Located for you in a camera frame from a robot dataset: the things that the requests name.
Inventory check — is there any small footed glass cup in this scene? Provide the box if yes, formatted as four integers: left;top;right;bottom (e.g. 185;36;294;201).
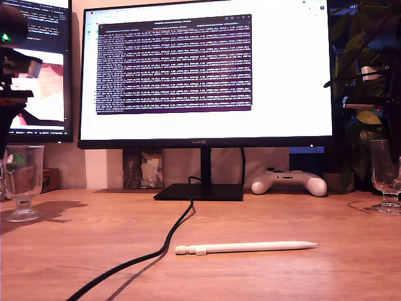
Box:
0;144;44;223
370;139;401;216

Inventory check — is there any white stylus pen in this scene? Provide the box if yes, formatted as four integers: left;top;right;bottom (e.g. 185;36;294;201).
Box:
174;240;320;256

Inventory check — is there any green leafy houseplant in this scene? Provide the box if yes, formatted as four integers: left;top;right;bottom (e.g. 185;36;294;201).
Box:
328;0;401;189

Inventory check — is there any black monitor showing code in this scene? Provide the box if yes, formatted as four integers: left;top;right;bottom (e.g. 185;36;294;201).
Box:
0;0;75;144

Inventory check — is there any black planter tray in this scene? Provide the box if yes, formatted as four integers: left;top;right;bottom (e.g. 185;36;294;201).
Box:
353;175;377;193

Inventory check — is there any brown cardboard box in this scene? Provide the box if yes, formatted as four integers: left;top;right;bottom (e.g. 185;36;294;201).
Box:
40;168;60;194

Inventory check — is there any beige plant pot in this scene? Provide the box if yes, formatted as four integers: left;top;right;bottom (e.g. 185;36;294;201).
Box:
322;171;355;193

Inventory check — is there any white game controller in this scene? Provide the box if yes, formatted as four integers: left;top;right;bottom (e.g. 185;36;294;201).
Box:
250;167;328;198

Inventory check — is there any black Huawei computer monitor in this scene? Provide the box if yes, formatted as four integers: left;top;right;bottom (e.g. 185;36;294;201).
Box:
77;0;335;201

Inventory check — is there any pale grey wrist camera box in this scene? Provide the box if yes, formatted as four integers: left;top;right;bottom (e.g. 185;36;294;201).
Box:
18;51;43;80
360;65;391;84

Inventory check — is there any thin black camera cable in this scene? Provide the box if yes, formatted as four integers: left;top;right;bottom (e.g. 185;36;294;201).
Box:
323;6;398;88

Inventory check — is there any thin black monitor cable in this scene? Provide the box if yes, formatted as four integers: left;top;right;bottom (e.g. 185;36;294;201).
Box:
240;147;247;186

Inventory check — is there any thick black cable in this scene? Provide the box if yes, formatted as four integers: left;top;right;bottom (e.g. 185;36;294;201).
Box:
65;176;203;301

